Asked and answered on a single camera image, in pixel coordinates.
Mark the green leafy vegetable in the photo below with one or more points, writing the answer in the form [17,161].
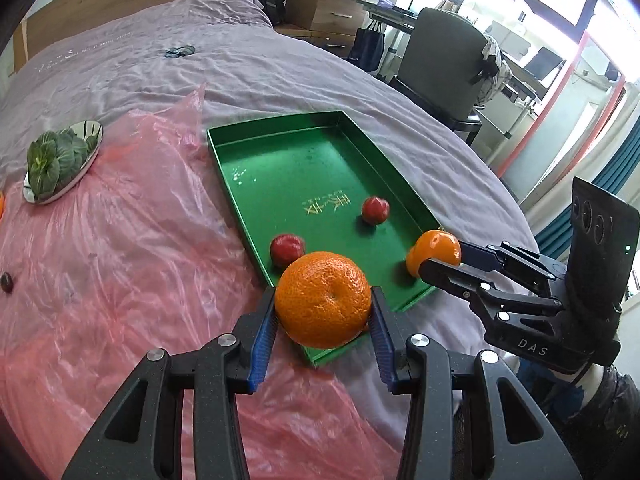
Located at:
[55,158]

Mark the pink plastic sheet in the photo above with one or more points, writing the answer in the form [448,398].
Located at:
[143,254]

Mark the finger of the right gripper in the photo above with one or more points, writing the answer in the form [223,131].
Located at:
[513,262]
[472,287]

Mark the dark shopping bag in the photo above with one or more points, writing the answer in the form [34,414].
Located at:
[368,48]

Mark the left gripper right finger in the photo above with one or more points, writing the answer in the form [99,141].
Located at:
[467,410]

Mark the red fruit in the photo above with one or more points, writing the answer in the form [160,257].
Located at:
[375,210]
[285,249]

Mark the dark purple plum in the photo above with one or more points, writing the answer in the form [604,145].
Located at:
[6,283]

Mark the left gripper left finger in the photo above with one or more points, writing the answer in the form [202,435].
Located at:
[138,434]

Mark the large orange mandarin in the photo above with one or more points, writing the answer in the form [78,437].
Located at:
[323,300]

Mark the dark glasses on bed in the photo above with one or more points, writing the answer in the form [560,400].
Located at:
[180,52]

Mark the white patterned plate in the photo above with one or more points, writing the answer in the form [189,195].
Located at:
[89,126]

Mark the grey office chair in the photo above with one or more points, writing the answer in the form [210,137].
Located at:
[450,69]

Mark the green rectangular tray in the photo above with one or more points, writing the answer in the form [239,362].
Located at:
[309,174]

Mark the wooden nightstand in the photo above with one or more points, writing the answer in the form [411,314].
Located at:
[328,24]

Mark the desk with clutter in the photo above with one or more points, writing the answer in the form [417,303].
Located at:
[392,16]

